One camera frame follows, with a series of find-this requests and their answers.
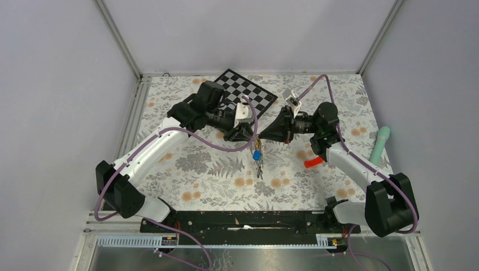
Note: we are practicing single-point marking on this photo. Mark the red key tag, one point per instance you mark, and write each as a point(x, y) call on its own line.
point(313, 162)

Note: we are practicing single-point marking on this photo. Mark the blue key tag with key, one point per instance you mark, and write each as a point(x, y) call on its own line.
point(257, 155)

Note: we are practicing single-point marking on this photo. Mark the black and silver chessboard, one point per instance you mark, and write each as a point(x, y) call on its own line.
point(236, 85)

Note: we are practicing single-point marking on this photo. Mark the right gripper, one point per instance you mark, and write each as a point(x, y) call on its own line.
point(281, 130)

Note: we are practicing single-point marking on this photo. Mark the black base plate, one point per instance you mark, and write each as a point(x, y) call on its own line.
point(257, 228)

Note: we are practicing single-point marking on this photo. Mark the aluminium frame rails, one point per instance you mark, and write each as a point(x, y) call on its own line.
point(117, 37)

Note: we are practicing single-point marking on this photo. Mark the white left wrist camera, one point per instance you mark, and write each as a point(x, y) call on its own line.
point(244, 112)

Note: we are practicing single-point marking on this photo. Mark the floral table mat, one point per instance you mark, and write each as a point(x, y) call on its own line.
point(193, 176)

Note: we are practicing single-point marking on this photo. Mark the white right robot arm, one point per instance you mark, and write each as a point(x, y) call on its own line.
point(389, 205)

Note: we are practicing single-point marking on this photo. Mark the grey metal key holder plate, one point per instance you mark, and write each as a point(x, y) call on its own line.
point(259, 164)

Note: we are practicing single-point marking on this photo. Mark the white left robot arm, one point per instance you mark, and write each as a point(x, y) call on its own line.
point(117, 182)

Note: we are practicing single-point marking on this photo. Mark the mint green handle tool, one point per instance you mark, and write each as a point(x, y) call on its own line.
point(381, 139)

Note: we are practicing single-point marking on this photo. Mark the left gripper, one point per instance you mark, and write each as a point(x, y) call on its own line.
point(235, 135)

